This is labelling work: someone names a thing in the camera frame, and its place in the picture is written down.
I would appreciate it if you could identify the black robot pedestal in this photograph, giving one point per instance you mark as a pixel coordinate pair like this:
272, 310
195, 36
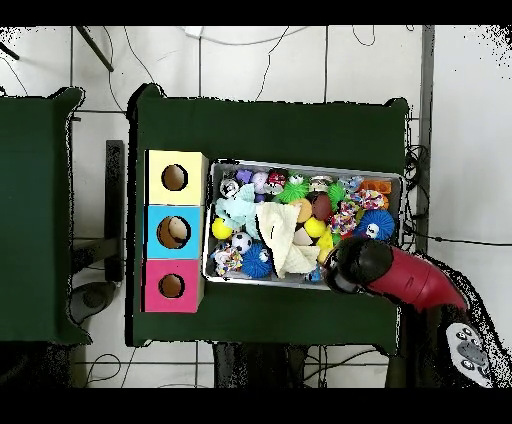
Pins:
256, 366

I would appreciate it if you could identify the small soccer ball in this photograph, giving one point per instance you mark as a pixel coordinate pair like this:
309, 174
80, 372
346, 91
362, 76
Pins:
242, 242

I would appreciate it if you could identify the yellow ball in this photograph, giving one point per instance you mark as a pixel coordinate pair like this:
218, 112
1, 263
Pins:
220, 229

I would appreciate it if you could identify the shallow clear mesh bin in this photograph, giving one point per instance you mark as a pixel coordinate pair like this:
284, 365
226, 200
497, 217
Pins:
216, 170

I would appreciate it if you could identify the mint green cloth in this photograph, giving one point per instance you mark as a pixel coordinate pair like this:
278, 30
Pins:
236, 210

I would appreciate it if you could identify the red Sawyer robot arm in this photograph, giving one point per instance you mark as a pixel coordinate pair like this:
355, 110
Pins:
416, 280

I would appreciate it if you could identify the dark slanted rod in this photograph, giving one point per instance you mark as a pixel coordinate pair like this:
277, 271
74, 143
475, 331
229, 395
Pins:
94, 48

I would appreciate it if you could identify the green spiky ball with eye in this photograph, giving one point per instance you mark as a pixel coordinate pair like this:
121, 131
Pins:
294, 191

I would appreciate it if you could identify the dark green tablecloth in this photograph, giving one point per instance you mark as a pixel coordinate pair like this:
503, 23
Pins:
260, 132

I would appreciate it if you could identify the orange foam disc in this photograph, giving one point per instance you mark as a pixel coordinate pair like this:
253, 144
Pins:
306, 212

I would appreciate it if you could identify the blue spiky ball with eyes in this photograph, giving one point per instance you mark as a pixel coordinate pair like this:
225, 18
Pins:
380, 222
252, 262

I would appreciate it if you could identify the brown toy football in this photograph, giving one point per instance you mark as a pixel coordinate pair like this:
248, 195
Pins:
322, 206

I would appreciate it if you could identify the cream yellow cloth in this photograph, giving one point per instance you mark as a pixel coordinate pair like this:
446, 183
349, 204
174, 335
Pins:
280, 232

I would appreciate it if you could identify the black upright panel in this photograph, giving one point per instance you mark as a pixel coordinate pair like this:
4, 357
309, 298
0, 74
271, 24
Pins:
114, 208

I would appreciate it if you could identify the wooden three-hole box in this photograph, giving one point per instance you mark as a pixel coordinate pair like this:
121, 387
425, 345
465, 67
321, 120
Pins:
160, 192

